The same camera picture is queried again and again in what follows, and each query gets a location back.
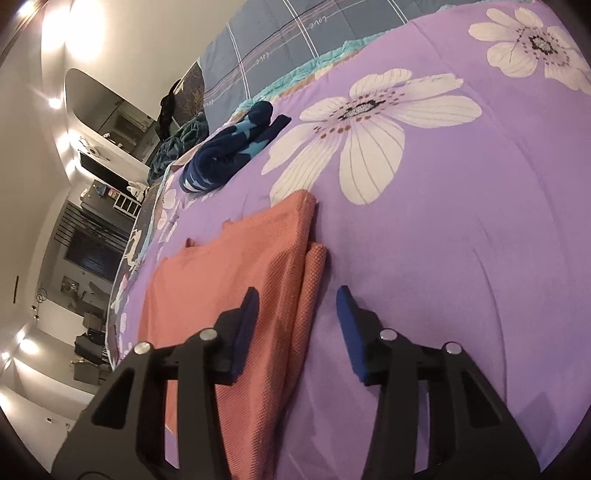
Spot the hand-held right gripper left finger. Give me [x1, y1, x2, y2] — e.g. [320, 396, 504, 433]
[50, 286, 262, 480]

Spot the dark printed bed sheet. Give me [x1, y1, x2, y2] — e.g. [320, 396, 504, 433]
[104, 178, 167, 370]

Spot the dark slatted wall panel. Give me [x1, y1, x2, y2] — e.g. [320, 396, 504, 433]
[48, 200, 134, 282]

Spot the dark floral pillow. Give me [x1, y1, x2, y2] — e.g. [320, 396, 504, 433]
[178, 62, 206, 125]

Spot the blue plaid pillow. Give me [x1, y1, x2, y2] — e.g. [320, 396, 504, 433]
[198, 0, 458, 112]

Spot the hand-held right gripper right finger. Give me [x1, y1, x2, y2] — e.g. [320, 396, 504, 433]
[336, 285, 541, 480]

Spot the teal fleece blanket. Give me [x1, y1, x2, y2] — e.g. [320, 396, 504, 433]
[148, 114, 208, 178]

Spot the purple floral blanket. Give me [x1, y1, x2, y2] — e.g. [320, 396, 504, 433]
[104, 0, 591, 480]

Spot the black garment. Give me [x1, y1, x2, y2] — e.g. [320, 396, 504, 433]
[157, 79, 185, 139]

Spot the salmon long-sleeve shirt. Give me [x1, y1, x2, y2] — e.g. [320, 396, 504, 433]
[136, 189, 329, 480]

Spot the arched wall mirror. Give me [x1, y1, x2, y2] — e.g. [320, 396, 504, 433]
[65, 68, 158, 162]

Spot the navy star-print garment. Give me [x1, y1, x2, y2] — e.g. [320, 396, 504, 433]
[179, 100, 293, 195]

